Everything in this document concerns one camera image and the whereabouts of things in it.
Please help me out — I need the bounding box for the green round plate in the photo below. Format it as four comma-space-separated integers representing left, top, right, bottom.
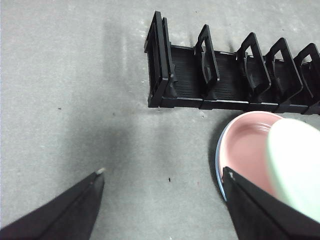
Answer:
265, 118, 320, 225

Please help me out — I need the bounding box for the black plastic plate rack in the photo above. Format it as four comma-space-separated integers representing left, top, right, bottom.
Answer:
143, 10, 320, 116

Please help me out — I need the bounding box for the blue round plate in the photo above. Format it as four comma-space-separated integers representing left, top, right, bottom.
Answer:
214, 124, 229, 202

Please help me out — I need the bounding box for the pink round plate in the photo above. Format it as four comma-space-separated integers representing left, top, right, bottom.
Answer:
219, 111, 286, 201

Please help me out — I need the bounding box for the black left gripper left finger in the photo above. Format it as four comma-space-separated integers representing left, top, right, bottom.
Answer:
0, 168, 105, 240

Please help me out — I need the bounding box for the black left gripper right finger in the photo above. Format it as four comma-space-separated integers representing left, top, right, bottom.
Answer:
222, 166, 320, 240

